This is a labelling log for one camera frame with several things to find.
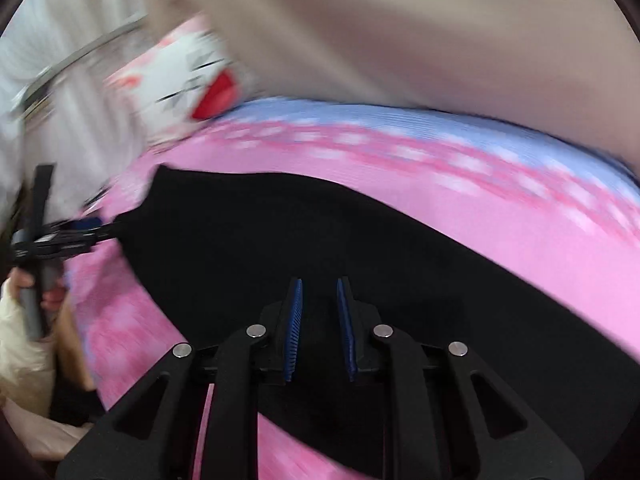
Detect pink floral bed sheet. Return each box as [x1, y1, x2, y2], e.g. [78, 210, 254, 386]
[60, 97, 640, 480]

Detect metal rail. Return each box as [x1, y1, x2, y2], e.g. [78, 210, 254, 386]
[10, 12, 151, 117]

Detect beige padded headboard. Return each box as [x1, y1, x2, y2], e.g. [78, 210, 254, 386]
[135, 0, 640, 181]

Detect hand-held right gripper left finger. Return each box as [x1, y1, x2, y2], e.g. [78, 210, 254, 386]
[55, 276, 306, 480]

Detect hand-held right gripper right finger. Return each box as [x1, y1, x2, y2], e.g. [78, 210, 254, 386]
[336, 276, 586, 480]

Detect person's pale pink clothing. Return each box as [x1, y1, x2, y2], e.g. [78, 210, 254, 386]
[0, 400, 96, 463]

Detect person's left forearm cream sleeve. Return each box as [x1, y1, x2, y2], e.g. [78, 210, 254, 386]
[0, 280, 57, 411]

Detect black pants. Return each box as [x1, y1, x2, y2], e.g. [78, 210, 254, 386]
[112, 164, 640, 478]

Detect person's left hand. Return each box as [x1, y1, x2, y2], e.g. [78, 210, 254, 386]
[9, 266, 68, 312]

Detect cat face print pillow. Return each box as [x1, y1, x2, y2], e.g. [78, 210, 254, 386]
[107, 15, 246, 153]

